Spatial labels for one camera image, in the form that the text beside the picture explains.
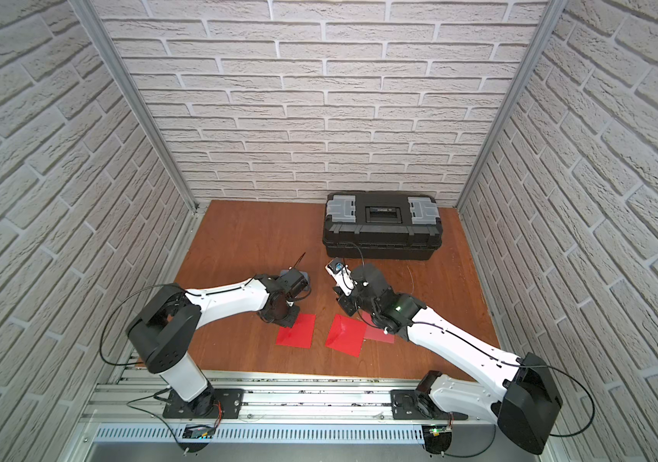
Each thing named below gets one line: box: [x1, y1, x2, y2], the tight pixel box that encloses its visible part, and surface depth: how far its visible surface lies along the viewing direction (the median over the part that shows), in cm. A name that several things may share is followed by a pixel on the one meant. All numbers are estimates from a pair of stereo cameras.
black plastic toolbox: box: [322, 190, 443, 261], surface depth 96 cm
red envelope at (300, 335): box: [275, 312, 317, 350], surface depth 87 cm
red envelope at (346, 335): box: [325, 313, 368, 359], surface depth 88 cm
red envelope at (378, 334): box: [363, 324, 396, 344], surface depth 88 cm
